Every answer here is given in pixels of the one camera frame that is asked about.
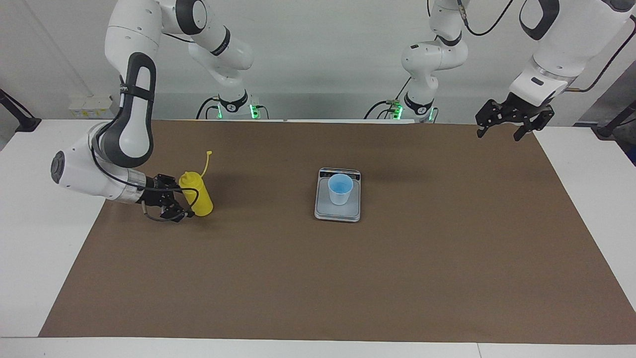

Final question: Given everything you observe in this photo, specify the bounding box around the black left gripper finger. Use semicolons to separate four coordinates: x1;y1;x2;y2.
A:
514;112;554;142
476;101;498;139

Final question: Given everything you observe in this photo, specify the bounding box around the yellow squeeze bottle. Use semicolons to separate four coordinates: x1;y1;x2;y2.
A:
179;151;214;217

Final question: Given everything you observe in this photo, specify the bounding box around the light blue plastic cup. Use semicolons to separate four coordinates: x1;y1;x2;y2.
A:
328;174;355;206

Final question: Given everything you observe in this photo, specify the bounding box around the silver digital kitchen scale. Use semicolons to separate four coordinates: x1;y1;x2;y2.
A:
314;168;362;223

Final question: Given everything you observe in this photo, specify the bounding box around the black clamp stand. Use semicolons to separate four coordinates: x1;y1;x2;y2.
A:
0;89;42;133
594;99;636;140

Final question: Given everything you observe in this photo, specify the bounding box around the brown table mat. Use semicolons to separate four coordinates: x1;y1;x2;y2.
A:
39;119;636;345

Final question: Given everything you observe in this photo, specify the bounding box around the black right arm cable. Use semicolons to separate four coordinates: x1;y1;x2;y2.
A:
91;144;200;222

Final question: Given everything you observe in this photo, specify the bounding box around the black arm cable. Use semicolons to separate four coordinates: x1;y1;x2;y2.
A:
456;0;636;94
91;144;200;222

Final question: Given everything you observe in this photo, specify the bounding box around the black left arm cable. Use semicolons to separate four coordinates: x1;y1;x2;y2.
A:
456;0;636;94

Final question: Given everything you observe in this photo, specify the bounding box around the black right base cable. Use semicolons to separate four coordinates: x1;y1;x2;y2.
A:
196;96;222;120

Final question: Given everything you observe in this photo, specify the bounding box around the black base cable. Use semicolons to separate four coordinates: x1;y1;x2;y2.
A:
364;75;413;120
196;96;222;120

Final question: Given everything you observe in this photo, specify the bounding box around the black left base cable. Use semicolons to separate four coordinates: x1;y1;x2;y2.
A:
364;75;413;120

